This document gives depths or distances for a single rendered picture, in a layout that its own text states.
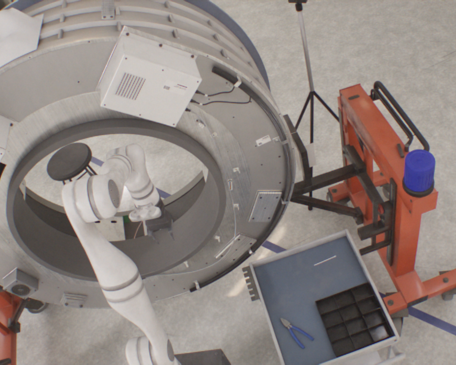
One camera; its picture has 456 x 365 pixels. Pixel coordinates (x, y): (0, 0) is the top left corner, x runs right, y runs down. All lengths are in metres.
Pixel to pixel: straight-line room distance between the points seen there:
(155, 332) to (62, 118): 0.77
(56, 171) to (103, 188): 2.45
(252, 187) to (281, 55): 2.63
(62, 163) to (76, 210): 2.46
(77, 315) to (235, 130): 1.85
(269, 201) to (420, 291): 0.94
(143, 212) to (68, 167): 2.05
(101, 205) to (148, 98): 0.52
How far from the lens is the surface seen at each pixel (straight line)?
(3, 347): 3.03
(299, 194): 2.39
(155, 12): 1.68
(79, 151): 3.46
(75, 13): 1.67
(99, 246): 1.05
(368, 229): 2.20
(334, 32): 4.65
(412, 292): 2.49
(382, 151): 2.07
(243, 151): 1.78
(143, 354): 1.19
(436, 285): 2.53
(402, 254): 2.36
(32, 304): 3.24
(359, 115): 2.23
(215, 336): 2.77
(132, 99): 1.42
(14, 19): 1.59
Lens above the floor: 2.44
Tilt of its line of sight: 46 degrees down
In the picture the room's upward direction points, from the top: 18 degrees counter-clockwise
